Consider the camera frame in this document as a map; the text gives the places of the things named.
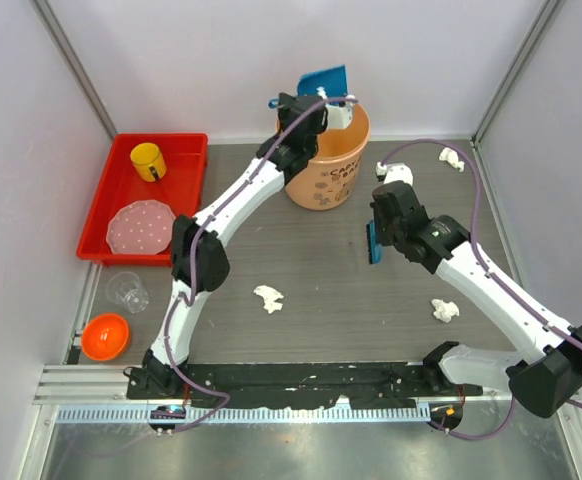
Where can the blue hand brush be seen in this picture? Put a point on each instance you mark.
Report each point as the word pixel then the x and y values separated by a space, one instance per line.
pixel 374 247

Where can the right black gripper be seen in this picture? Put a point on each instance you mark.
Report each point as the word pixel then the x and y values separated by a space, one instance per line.
pixel 381 236

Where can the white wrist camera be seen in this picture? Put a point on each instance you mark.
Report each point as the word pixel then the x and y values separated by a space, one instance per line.
pixel 340 114
pixel 388 173

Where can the paper scrap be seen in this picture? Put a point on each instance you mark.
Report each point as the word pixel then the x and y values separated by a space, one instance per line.
pixel 271 297

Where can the red plastic tray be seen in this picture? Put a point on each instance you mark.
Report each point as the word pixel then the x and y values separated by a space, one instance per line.
pixel 120 185

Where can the pink dotted plate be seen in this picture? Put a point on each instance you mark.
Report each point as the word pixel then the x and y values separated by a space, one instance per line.
pixel 143 227

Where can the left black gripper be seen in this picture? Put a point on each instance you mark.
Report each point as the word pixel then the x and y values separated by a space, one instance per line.
pixel 284 104

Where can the clear plastic cup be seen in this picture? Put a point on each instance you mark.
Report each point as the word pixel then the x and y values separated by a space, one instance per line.
pixel 126 290

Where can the blue plastic dustpan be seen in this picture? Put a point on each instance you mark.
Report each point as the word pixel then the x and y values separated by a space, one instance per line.
pixel 325 83

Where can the orange plastic waste bin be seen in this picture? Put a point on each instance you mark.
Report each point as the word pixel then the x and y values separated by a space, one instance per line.
pixel 330 177

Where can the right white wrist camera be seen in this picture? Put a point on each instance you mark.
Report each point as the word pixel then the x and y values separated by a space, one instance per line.
pixel 388 173

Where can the paper scrap far right corner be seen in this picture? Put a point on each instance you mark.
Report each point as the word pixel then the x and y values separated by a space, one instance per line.
pixel 452 158

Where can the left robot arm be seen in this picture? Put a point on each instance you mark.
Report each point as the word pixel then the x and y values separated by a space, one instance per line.
pixel 200 264

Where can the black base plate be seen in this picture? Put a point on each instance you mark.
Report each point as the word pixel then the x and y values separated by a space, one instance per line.
pixel 309 386

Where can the yellow mug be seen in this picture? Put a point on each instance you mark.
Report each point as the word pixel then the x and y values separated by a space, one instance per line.
pixel 148 161

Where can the paper scrap under right arm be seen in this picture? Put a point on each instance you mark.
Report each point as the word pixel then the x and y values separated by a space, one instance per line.
pixel 444 311

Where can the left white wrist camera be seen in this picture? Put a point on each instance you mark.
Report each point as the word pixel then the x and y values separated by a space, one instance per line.
pixel 340 114

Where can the orange plastic bowl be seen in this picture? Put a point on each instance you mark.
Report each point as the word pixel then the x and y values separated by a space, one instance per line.
pixel 105 337

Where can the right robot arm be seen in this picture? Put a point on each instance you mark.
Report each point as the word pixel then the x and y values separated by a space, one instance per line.
pixel 544 370

